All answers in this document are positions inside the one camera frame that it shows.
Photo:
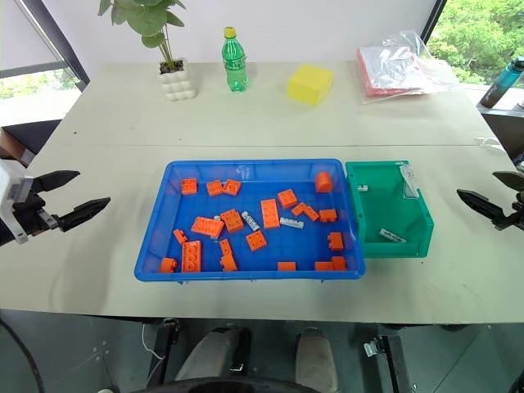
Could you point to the green plastic soda bottle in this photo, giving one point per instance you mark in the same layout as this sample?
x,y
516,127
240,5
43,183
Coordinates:
x,y
235,61

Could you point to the orange rounded building block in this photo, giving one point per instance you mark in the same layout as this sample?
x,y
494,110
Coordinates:
x,y
324,182

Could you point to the red and white papers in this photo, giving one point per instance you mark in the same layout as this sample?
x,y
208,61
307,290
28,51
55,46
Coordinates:
x,y
385,73

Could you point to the black table leg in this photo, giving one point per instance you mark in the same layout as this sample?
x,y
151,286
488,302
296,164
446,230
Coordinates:
x,y
168,348
395,364

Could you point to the orange square building block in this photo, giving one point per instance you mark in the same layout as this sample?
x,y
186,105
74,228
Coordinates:
x,y
189,186
214,188
256,241
231,220
231,187
287,198

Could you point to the white bubble plant pot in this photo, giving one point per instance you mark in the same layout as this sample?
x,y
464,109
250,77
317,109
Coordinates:
x,y
178,84

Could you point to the grey rounded leg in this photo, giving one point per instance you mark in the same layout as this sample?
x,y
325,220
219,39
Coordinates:
x,y
213,356
316,360

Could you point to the white brick in tray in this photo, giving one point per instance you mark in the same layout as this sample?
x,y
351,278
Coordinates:
x,y
292,223

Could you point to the yellow block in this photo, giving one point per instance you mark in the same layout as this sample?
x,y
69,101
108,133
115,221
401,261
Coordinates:
x,y
309,86

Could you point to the blue plastic tray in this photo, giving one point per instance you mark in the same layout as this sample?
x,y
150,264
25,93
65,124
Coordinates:
x,y
254,176

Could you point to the metal caster clip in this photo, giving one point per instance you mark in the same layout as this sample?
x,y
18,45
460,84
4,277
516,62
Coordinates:
x,y
372,349

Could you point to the blue water bottle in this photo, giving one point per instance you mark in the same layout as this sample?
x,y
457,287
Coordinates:
x,y
501,82

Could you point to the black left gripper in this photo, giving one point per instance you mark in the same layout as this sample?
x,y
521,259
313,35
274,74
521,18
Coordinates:
x,y
34,215

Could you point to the dark side cabinet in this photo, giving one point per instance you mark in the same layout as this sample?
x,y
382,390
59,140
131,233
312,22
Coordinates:
x,y
505,127

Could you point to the green leafy plant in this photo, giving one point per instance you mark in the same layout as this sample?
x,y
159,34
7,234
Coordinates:
x,y
147,16

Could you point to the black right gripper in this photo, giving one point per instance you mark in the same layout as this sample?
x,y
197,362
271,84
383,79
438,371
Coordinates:
x,y
516,219

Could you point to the orange small building block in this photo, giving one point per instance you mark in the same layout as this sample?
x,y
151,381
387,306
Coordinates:
x,y
286,266
228,263
168,265
339,263
180,236
328,215
323,266
335,241

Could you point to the orange narrow building block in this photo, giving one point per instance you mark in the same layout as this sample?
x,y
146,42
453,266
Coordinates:
x,y
225,247
305,211

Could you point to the white paper label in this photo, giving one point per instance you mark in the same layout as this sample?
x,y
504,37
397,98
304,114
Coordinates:
x,y
410,180

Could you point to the green plastic bin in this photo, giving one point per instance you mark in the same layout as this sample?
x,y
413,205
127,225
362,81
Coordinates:
x,y
385,213

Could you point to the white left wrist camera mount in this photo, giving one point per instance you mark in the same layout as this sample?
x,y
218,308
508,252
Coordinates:
x,y
9,184

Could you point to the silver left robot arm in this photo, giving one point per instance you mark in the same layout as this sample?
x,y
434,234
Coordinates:
x,y
5,235

